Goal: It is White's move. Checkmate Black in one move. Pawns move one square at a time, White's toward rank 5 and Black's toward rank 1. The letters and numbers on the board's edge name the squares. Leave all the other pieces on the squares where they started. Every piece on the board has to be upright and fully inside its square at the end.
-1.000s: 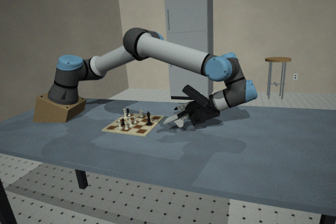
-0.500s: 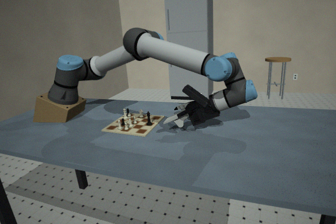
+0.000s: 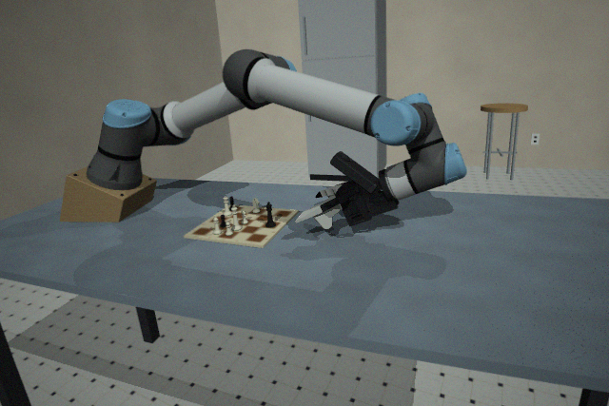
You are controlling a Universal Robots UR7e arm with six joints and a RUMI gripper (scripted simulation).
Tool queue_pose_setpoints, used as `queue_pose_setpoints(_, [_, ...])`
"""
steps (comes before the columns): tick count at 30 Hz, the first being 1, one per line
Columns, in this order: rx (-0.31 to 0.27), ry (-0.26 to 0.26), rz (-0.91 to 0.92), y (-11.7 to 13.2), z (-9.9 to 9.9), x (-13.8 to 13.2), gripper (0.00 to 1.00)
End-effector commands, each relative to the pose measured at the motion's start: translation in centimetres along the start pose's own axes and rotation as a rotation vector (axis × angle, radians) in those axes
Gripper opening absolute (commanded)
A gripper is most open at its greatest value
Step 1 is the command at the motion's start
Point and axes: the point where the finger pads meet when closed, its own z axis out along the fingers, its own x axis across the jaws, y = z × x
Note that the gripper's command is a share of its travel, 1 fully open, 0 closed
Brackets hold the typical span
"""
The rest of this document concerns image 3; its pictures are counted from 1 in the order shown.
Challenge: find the brown and cream chessboard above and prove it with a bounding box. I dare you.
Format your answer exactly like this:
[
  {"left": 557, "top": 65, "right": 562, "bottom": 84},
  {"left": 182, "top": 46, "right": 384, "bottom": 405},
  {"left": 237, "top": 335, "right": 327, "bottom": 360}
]
[{"left": 184, "top": 204, "right": 299, "bottom": 248}]

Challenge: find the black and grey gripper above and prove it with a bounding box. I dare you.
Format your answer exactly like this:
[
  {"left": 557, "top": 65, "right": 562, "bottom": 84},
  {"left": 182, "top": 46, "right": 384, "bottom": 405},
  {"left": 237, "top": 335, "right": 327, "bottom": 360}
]
[{"left": 295, "top": 169, "right": 399, "bottom": 229}]

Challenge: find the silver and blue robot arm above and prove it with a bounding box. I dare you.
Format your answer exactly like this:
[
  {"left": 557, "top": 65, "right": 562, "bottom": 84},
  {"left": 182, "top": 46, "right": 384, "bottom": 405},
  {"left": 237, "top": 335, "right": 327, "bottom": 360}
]
[{"left": 87, "top": 49, "right": 467, "bottom": 200}]

